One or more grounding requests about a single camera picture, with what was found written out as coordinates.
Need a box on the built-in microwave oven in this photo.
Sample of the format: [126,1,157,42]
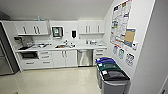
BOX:
[19,51,40,61]

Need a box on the small bin label sign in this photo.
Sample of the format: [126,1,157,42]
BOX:
[112,44,120,56]
[125,52,136,67]
[118,48,127,61]

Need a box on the green lidded waste bin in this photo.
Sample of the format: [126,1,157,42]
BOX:
[97,63,123,81]

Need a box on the blue lidded waste bin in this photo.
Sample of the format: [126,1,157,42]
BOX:
[95,57,116,73]

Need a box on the stainless steel refrigerator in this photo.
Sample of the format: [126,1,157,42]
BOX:
[0,22,20,76]

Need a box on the stainless steel sink basin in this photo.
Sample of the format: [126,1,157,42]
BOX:
[54,44,76,50]

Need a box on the stainless steel dishwasher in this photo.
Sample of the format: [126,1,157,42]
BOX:
[77,49,94,67]

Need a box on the coffee machine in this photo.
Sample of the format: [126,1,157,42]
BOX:
[13,35,35,51]

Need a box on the white wall cabinet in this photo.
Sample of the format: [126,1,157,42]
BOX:
[13,20,51,37]
[78,19,106,36]

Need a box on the large colourful wall poster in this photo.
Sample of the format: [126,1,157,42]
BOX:
[109,0,134,47]

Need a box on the steel paper towel dispenser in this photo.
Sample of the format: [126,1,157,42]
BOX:
[51,26,64,39]

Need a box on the tan and blue notice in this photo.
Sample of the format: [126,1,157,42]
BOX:
[123,28,137,48]

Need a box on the white drawer cabinet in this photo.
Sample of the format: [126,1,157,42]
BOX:
[92,48,109,65]
[38,50,54,68]

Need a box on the grey waste bin black lid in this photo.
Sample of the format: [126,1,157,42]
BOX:
[99,69,131,94]

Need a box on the small white wall paper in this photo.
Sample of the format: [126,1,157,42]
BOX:
[131,40,140,51]

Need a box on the black soap dispenser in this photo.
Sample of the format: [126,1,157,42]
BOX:
[70,29,78,40]

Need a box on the white sink base cabinet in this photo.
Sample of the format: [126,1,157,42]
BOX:
[51,49,79,69]

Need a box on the steel dishwasher handle bar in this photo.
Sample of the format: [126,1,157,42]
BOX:
[78,50,93,54]

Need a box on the chrome sink faucet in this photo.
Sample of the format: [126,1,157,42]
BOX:
[62,39,70,47]

